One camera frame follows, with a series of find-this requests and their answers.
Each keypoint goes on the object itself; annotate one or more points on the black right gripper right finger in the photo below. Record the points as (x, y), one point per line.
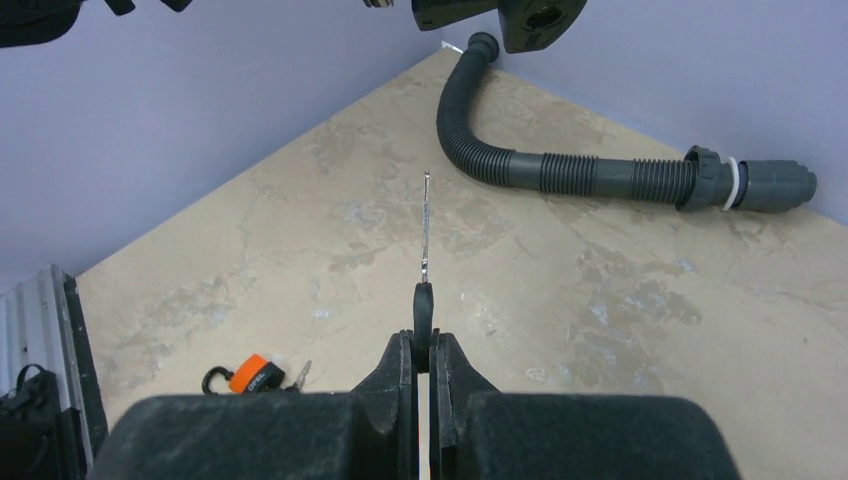
(480, 432)

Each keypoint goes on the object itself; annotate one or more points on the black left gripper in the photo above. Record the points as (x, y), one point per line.
(36, 22)

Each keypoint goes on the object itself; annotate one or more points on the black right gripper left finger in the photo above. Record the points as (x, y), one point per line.
(370, 432)

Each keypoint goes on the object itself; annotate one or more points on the orange padlock with keys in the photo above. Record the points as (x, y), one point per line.
(255, 375)

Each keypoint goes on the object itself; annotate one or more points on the black padlock key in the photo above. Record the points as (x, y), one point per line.
(423, 299)

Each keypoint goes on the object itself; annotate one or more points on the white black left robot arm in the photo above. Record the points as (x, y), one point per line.
(526, 25)

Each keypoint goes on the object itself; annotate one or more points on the black aluminium base frame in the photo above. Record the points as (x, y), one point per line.
(52, 418)

